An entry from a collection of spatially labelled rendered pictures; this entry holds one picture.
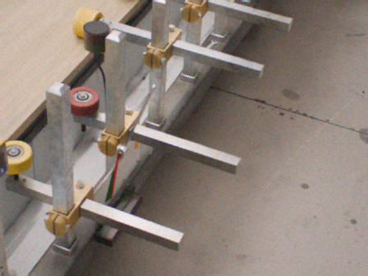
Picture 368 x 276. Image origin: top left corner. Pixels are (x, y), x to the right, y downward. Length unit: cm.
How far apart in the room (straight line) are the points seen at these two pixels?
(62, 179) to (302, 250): 137
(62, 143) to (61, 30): 65
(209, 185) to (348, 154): 63
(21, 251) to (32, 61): 49
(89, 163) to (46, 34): 37
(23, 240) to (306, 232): 126
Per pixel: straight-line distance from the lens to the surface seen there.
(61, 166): 162
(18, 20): 222
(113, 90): 177
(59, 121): 154
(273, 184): 304
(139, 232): 171
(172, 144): 185
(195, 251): 276
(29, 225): 199
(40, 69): 202
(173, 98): 225
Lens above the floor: 207
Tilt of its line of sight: 40 degrees down
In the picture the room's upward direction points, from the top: 5 degrees clockwise
